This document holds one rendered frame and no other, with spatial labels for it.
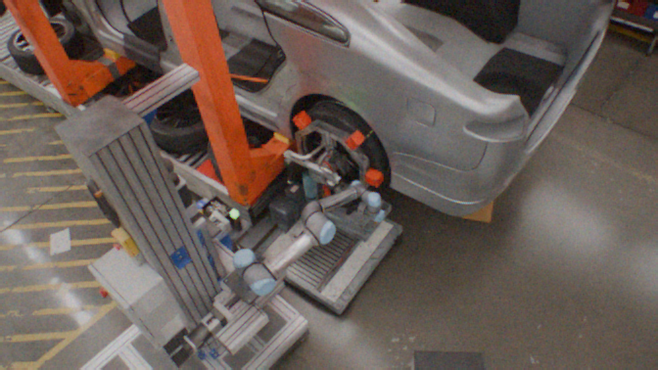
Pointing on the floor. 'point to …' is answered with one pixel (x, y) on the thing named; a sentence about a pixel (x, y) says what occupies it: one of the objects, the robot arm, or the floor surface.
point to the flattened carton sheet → (482, 213)
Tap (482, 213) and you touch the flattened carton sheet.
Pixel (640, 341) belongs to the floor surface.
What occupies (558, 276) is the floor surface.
